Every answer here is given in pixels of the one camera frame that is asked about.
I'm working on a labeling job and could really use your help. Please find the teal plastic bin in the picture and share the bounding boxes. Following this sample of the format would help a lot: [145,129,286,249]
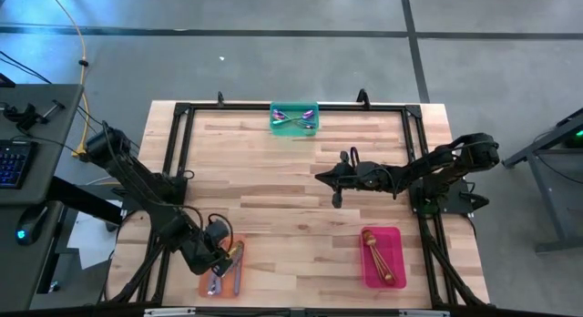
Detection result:
[269,101,321,138]

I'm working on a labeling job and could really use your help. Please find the dark grey side table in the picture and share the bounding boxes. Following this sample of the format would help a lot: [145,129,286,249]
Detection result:
[502,107,583,254]

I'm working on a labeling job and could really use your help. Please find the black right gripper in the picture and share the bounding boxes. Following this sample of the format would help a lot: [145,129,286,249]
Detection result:
[313,160,389,194]

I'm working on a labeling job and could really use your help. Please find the white paper sheet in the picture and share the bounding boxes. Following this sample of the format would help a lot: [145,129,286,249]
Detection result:
[66,199,125,271]

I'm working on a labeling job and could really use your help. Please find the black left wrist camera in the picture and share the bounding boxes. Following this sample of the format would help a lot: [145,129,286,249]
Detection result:
[205,218,230,241]

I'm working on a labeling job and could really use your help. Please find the black floor cable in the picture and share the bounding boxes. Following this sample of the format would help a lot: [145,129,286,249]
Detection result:
[0,50,54,86]

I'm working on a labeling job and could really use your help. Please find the black desk clamp mount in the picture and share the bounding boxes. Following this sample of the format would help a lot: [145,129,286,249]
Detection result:
[1,99,67,132]

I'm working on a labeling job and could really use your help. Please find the black computer mouse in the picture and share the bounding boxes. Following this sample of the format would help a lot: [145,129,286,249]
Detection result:
[15,204,49,246]

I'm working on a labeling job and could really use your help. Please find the iridescent rainbow metal spoon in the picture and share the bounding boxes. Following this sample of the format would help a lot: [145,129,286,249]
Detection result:
[284,108,316,125]
[272,113,315,127]
[272,118,317,129]
[271,107,307,125]

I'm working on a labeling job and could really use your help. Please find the orange plastic cup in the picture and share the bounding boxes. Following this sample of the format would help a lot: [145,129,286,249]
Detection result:
[198,234,247,300]

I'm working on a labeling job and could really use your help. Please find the white label strip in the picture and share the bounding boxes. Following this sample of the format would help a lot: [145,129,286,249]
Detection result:
[144,307,197,317]

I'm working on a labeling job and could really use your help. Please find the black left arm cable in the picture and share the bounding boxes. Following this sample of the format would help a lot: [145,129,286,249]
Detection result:
[207,211,235,257]

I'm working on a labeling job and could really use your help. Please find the black backlit keyboard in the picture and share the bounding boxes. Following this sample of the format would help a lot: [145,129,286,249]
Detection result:
[0,140,38,190]

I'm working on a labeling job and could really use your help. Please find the black aluminium table frame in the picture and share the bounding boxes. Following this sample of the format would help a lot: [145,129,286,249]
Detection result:
[107,100,491,312]

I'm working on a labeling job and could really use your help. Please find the black desk support beam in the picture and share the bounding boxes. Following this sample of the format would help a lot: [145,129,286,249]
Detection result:
[45,175,124,227]

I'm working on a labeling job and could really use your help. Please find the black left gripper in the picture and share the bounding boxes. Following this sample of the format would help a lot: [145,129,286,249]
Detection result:
[180,236,239,280]

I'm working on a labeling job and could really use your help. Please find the yellow cable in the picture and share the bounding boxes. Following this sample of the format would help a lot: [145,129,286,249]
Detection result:
[45,0,91,159]

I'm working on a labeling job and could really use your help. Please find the dark grey desk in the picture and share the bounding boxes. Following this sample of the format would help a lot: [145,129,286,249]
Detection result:
[0,83,86,312]

